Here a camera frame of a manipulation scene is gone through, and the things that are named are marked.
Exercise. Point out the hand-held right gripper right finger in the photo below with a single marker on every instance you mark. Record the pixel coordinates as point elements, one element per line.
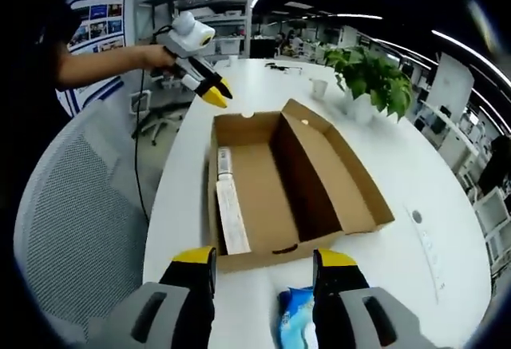
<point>339,281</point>

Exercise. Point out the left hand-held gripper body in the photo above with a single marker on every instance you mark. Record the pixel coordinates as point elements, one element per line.
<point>189,31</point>

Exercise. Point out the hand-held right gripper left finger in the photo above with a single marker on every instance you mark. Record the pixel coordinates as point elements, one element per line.
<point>191,281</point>

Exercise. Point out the blue soft item packet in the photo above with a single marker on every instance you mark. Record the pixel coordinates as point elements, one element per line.
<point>297,317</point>

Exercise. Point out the white carton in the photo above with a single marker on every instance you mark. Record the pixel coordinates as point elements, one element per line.
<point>233,221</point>

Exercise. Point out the brown cardboard shoe box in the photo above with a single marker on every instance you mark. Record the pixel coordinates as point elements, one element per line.
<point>263,189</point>

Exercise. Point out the person's left hand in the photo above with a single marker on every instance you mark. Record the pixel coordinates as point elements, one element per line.
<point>159,59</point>

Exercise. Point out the white swivel chair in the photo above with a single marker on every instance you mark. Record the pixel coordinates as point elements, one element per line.
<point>139,101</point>

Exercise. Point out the grey metal shelf rack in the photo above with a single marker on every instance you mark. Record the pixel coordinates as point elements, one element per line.
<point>252,9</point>

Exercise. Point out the white table power strip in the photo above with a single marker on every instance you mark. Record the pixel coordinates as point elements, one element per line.
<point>427,241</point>

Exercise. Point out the small white cup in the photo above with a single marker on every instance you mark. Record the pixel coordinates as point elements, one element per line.
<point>319,87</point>

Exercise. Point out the grey mesh office chair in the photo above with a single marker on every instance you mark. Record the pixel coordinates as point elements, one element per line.
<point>80,205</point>

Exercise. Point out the potted green plant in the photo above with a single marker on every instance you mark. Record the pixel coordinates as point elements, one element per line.
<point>371,73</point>

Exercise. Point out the row of white office chairs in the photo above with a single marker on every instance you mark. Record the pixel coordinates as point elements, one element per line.
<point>491,209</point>

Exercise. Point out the ceiling light strip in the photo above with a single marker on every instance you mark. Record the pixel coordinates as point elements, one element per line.
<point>459,43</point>

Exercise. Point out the blue white wall poster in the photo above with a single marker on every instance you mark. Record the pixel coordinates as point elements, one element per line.
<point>100,21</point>

